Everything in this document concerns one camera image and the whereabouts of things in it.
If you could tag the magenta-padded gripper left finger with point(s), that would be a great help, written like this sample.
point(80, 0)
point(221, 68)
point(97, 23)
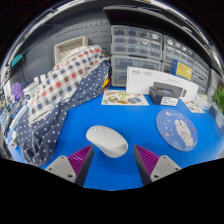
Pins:
point(63, 166)

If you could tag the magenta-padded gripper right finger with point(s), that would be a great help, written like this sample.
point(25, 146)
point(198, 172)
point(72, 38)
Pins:
point(161, 166)

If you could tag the white computer mouse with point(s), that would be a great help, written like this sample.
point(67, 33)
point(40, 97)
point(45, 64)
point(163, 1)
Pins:
point(106, 141)

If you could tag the round blue rabbit mouse pad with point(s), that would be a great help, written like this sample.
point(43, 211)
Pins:
point(173, 133)

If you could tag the navy polka dot cloth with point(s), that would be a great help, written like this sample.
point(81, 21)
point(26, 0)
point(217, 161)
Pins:
point(43, 136)

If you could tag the colourful sticker sheet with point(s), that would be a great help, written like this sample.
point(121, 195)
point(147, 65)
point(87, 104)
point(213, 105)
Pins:
point(194, 106)
point(123, 98)

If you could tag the small black box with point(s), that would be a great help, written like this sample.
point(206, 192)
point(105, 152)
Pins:
point(158, 95)

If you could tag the clear plastic packet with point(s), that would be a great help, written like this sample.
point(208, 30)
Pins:
point(204, 101)

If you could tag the green plant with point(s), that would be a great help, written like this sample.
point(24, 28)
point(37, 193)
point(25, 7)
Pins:
point(219, 100)

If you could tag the purple object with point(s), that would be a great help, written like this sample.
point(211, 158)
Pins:
point(17, 90)

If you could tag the long white keyboard box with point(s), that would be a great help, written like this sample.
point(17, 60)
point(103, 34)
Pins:
point(140, 80)

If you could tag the small yellow object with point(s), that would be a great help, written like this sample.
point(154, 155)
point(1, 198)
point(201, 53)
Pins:
point(106, 83)

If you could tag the yellow and blue box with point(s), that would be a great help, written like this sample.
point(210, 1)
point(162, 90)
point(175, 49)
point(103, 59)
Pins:
point(183, 70)

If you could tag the teal object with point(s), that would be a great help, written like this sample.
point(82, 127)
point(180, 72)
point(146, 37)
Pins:
point(16, 60)

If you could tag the grey pegboard panel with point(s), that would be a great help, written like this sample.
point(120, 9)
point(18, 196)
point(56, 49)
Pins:
point(43, 50)

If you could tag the white woven basket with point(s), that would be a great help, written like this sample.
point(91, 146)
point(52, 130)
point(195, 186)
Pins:
point(68, 46)

